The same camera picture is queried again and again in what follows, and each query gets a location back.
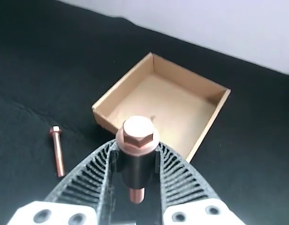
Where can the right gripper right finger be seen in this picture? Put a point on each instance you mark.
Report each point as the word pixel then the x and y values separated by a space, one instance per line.
pixel 179 173

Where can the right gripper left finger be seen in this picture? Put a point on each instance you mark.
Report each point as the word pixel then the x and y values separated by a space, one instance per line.
pixel 88 173

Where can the black sleeve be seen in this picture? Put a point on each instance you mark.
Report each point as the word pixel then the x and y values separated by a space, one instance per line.
pixel 135 168

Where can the copper bolt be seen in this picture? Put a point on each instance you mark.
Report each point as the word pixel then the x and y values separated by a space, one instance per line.
pixel 58 152
pixel 136 136

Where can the cardboard box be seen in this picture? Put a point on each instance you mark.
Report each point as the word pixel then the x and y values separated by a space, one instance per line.
pixel 163 105

